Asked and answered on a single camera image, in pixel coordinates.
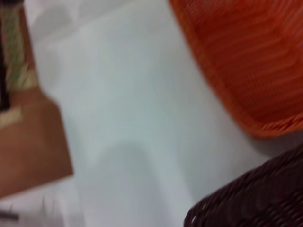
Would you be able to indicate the orange woven plastic basket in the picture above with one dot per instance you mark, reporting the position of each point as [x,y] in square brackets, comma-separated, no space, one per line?
[248,59]

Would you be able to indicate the dark brown woven basket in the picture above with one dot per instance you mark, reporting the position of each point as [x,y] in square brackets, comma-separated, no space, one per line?
[260,194]

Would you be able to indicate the brown cardboard box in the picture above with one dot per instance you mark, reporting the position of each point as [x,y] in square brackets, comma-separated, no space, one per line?
[30,142]

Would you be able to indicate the green beige striped object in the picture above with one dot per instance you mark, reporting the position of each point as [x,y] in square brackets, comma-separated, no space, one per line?
[16,47]

